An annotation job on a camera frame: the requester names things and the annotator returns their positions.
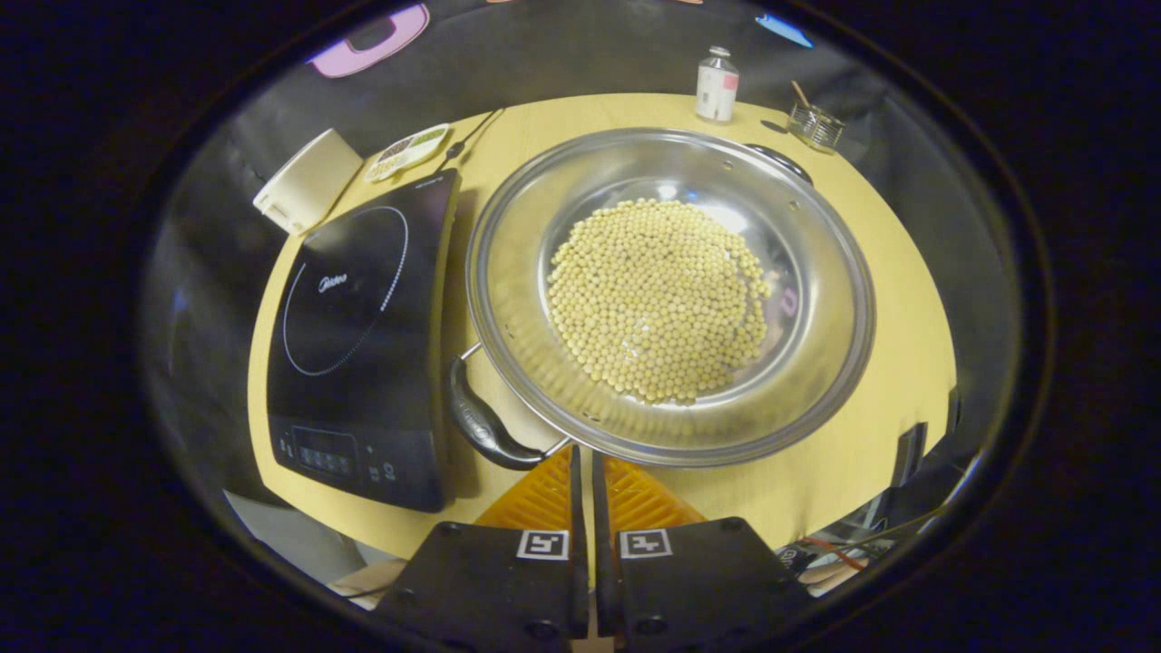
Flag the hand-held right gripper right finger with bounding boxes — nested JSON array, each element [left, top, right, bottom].
[[592, 451, 817, 653]]

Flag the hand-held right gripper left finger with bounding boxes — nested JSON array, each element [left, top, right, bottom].
[[376, 444, 590, 653]]

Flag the pile of soybeans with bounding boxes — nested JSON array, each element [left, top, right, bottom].
[[546, 198, 772, 404]]

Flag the steel pot with black handles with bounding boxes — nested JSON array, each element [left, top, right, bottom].
[[449, 127, 877, 473]]

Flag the black induction cooktop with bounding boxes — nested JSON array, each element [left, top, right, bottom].
[[266, 168, 463, 513]]

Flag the dark upright panel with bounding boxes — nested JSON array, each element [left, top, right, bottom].
[[893, 422, 928, 488]]

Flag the white divided bean dish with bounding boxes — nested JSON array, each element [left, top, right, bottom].
[[365, 123, 452, 184]]

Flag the white toaster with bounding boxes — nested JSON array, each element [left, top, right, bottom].
[[252, 128, 366, 237]]

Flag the clear bottle with pink label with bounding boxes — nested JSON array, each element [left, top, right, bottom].
[[695, 45, 740, 124]]

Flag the black power cable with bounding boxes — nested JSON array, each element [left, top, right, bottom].
[[435, 107, 506, 173]]

